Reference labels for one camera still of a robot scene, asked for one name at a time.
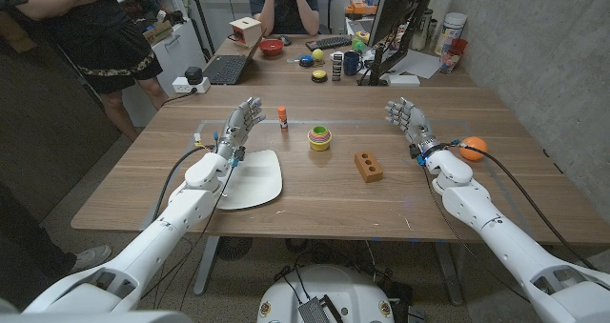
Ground white power strip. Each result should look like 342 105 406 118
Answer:
171 76 212 94

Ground white plate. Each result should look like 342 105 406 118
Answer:
216 149 284 212

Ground wooden block with holes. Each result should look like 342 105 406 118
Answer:
353 151 384 184

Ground white paper sheets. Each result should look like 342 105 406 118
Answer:
380 49 442 80

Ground red bowl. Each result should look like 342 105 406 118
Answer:
258 38 286 58

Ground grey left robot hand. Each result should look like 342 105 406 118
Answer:
215 96 267 161

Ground black computer monitor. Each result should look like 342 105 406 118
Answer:
356 0 433 87

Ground seated person in grey shirt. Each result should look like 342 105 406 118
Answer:
248 0 321 37

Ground grey table leg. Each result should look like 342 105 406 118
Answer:
433 240 466 306
193 235 221 296

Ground black power adapter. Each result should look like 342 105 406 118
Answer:
184 66 205 86

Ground black laptop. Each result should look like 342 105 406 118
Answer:
202 34 262 86

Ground white shelf cabinet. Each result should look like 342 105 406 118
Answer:
113 0 209 95

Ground standing person in black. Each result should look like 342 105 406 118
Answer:
0 0 171 143

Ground black keyboard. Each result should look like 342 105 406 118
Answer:
305 35 354 52

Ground cardboard box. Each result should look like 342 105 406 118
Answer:
141 19 174 46

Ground white canister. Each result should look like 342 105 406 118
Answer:
433 11 468 56

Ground rainbow stacking cups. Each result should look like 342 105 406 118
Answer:
307 125 334 152

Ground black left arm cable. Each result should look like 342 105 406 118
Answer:
151 144 216 219

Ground red snack cup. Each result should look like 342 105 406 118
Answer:
437 37 469 74

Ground orange fruit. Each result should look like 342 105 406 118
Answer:
458 136 489 162

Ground wooden box with red face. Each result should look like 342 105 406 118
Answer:
228 16 263 48

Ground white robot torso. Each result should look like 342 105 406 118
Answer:
256 264 396 323

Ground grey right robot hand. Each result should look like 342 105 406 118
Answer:
384 96 442 159

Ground black round fan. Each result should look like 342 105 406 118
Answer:
216 236 254 262

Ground white flat box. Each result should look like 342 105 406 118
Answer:
386 73 421 88

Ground dark blue mug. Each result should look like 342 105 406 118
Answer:
342 50 364 77

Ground orange boxes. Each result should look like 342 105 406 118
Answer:
344 0 382 17

